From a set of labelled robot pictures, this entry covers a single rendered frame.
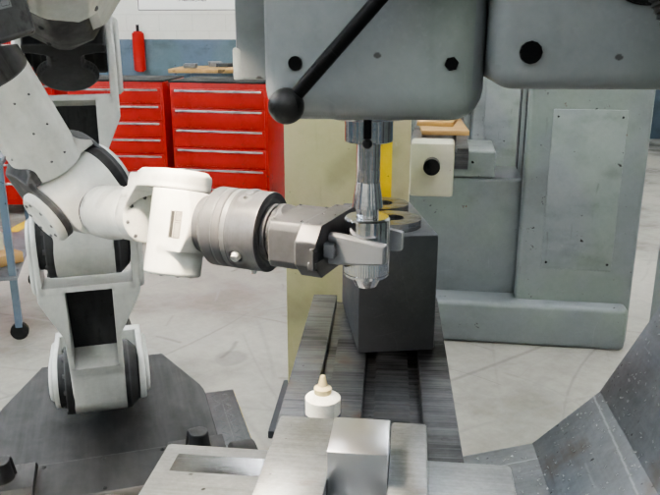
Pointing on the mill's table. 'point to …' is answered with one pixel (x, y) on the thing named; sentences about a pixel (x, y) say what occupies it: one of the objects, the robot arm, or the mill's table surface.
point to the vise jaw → (297, 458)
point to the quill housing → (381, 58)
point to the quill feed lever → (290, 105)
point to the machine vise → (163, 480)
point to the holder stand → (398, 290)
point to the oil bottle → (322, 401)
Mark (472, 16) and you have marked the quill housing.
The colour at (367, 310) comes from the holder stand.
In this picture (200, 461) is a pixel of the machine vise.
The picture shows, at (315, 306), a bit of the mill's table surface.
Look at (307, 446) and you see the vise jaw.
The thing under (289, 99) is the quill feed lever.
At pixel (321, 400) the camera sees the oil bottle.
